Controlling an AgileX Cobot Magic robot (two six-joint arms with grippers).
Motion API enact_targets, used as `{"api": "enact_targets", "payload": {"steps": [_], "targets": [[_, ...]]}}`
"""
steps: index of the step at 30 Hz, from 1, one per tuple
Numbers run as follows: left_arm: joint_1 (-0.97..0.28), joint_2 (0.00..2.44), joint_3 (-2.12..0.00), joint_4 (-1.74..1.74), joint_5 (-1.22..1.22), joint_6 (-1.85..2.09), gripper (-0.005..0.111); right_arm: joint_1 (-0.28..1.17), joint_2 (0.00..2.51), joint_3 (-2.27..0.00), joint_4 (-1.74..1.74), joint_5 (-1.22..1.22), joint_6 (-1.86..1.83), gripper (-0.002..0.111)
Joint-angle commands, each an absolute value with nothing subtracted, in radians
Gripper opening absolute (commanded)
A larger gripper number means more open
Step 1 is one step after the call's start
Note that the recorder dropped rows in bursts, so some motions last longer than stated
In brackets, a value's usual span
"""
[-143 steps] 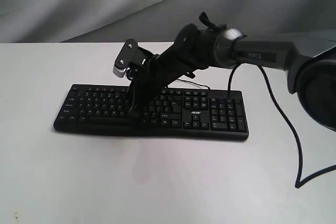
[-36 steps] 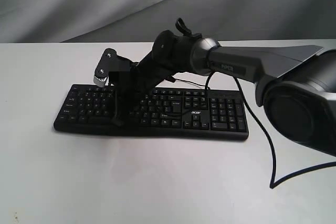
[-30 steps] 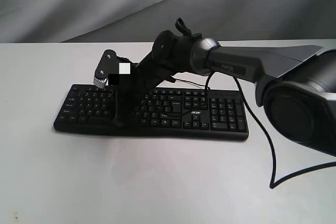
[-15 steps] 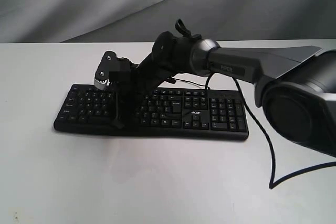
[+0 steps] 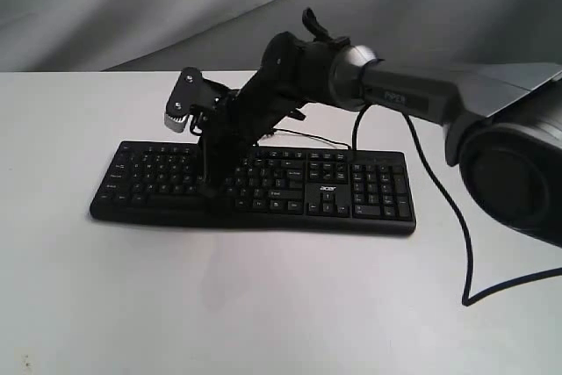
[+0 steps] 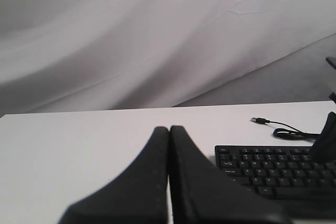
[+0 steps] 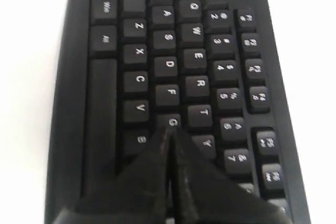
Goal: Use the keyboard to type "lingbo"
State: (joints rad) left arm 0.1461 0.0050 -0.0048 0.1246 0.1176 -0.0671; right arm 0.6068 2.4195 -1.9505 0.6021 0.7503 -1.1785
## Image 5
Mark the black acer keyboard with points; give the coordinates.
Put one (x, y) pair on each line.
(317, 189)

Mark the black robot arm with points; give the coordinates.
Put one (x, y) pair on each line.
(501, 122)

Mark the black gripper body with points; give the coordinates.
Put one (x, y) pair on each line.
(237, 119)

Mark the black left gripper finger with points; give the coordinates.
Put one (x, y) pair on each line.
(210, 185)

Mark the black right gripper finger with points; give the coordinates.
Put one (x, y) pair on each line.
(230, 154)

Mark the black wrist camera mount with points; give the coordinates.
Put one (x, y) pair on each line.
(193, 100)

